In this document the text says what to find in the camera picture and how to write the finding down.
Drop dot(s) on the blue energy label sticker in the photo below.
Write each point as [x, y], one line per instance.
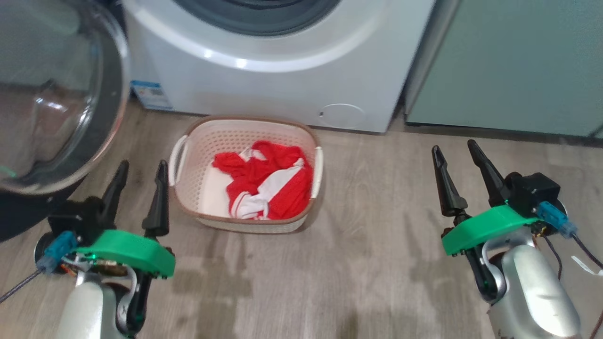
[150, 95]

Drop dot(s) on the round white filter cover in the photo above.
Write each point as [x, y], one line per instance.
[342, 116]

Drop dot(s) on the pale green cabinet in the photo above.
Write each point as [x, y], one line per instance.
[509, 66]

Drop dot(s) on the cream perforated laundry basket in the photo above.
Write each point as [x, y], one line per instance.
[221, 136]

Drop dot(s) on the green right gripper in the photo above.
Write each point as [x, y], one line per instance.
[485, 223]

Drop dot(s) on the washing machine glass door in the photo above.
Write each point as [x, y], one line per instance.
[56, 94]

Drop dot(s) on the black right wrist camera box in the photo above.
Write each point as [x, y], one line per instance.
[534, 193]

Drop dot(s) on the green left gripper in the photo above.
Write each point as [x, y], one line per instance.
[127, 249]

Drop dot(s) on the white front-load washing machine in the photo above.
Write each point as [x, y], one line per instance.
[264, 89]

